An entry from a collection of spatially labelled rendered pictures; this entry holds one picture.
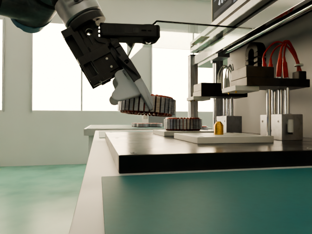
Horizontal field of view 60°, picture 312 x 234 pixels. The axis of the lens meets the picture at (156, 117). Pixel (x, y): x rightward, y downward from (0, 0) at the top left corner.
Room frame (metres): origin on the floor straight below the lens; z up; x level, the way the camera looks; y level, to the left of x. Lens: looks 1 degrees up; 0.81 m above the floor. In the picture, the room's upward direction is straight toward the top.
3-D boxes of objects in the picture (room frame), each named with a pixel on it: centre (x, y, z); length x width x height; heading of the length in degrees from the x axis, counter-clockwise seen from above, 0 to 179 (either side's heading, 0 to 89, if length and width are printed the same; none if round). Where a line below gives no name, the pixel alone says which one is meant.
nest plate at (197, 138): (0.56, -0.13, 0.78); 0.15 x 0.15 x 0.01; 12
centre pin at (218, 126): (0.56, -0.13, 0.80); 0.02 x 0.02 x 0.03
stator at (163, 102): (0.53, 0.02, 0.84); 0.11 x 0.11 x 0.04
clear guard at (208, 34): (0.82, -0.08, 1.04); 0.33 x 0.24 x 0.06; 102
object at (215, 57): (0.94, -0.22, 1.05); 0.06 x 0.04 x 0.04; 12
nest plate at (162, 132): (0.80, -0.08, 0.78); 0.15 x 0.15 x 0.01; 12
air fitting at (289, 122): (0.54, -0.27, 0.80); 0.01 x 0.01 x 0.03; 12
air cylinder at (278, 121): (0.59, -0.27, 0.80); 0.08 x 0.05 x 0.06; 12
